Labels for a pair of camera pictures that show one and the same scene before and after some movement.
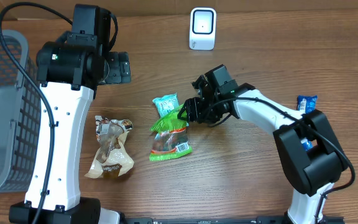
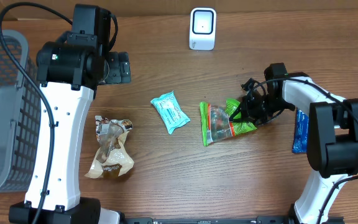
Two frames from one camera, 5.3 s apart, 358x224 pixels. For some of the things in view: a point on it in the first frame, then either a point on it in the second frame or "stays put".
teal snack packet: x=166 y=103 stays put
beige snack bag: x=113 y=157 stays put
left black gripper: x=120 y=68 stays put
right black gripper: x=193 y=111 -> x=248 y=112
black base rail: x=225 y=220 stays put
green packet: x=171 y=139 -> x=215 y=124
